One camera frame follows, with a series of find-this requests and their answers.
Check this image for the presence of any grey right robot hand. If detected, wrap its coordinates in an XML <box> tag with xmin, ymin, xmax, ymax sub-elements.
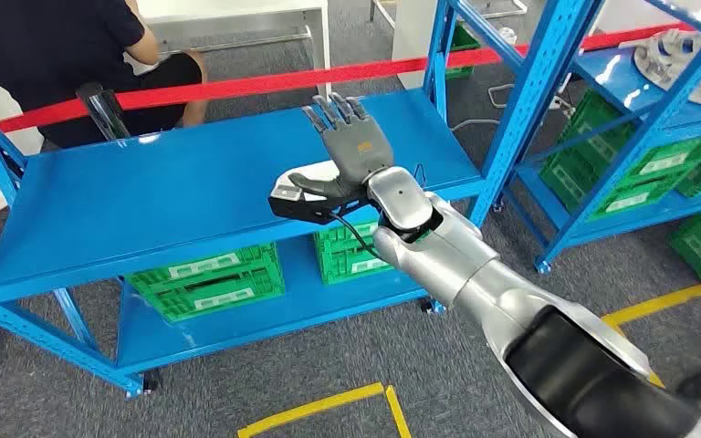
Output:
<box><xmin>288</xmin><ymin>92</ymin><xmax>395</xmax><ymax>201</ymax></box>

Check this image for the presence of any white plastic shell part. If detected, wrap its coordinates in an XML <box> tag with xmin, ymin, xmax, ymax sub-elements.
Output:
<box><xmin>277</xmin><ymin>160</ymin><xmax>344</xmax><ymax>187</ymax></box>

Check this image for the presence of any low blue steel shelf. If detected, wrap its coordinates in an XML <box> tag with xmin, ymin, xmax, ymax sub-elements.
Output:
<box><xmin>0</xmin><ymin>87</ymin><xmax>497</xmax><ymax>401</ymax></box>

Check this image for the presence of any grey metal disc part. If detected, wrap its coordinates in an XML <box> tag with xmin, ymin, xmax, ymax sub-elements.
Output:
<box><xmin>633</xmin><ymin>28</ymin><xmax>701</xmax><ymax>110</ymax></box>

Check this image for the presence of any white panel-leg desk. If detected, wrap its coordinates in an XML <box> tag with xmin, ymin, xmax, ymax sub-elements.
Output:
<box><xmin>368</xmin><ymin>0</ymin><xmax>528</xmax><ymax>90</ymax></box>

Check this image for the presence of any red barrier belt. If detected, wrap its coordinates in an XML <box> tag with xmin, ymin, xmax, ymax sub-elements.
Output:
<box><xmin>0</xmin><ymin>16</ymin><xmax>701</xmax><ymax>145</ymax></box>

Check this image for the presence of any white table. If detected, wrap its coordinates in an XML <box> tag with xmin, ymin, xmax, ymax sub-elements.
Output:
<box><xmin>126</xmin><ymin>0</ymin><xmax>333</xmax><ymax>98</ymax></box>

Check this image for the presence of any tall blue steel rack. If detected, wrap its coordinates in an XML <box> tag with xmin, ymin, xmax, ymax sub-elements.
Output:
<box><xmin>423</xmin><ymin>0</ymin><xmax>701</xmax><ymax>275</ymax></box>

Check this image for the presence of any yellow floor tape square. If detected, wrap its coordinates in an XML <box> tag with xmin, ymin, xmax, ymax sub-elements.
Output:
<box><xmin>236</xmin><ymin>381</ymin><xmax>413</xmax><ymax>438</ymax></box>
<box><xmin>601</xmin><ymin>284</ymin><xmax>701</xmax><ymax>388</ymax></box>

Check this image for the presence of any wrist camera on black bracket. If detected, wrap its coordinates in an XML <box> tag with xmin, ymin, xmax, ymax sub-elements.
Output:
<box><xmin>267</xmin><ymin>181</ymin><xmax>383</xmax><ymax>226</ymax></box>

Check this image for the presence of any black camera cable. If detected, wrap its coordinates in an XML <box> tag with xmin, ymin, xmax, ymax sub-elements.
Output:
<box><xmin>329</xmin><ymin>211</ymin><xmax>382</xmax><ymax>258</ymax></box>

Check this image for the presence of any white floor cable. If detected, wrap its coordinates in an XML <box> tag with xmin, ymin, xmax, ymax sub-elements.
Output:
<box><xmin>450</xmin><ymin>81</ymin><xmax>575</xmax><ymax>134</ymax></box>

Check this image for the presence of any black stanchion post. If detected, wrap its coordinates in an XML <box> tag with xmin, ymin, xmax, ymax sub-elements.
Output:
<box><xmin>75</xmin><ymin>81</ymin><xmax>131</xmax><ymax>143</ymax></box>

